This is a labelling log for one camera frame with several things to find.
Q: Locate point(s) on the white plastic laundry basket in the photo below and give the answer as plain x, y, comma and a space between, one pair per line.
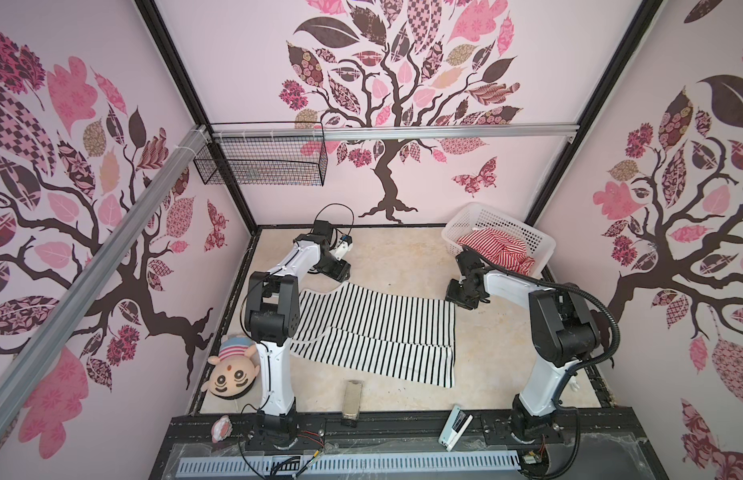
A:
477, 216

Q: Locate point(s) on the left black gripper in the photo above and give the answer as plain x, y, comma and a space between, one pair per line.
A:
341, 268

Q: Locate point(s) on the white green handheld device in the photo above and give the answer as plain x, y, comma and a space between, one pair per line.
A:
455, 426

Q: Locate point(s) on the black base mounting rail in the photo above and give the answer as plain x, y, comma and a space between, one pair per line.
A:
495, 427

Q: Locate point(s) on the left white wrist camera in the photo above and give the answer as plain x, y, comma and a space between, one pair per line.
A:
344, 246

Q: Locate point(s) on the cartoon face plush toy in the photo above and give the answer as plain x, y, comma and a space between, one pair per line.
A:
235, 368

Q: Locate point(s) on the silver aluminium rail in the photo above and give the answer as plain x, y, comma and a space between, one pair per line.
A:
395, 132
35, 360

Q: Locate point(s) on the small tan rectangular device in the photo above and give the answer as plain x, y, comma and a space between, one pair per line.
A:
352, 403

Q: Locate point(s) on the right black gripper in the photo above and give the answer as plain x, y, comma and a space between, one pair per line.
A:
450, 295

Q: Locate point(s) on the small pink round object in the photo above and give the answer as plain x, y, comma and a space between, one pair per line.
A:
221, 429

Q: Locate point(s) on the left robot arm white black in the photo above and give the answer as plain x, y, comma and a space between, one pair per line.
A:
271, 317

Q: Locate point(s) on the white slotted cable duct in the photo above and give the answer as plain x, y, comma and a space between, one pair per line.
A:
345, 465

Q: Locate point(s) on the black white striped tank top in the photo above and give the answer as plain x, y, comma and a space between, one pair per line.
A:
402, 337

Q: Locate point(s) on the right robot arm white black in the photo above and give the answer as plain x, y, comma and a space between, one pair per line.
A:
570, 328

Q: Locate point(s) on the silver aluminium rail left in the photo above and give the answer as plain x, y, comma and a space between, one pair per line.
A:
35, 360

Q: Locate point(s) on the black wire mesh basket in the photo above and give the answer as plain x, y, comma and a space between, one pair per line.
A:
272, 153

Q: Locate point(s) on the red white striped tank top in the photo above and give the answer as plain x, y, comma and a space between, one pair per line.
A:
501, 248

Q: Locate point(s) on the silver aluminium rail back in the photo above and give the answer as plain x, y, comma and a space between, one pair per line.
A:
395, 132

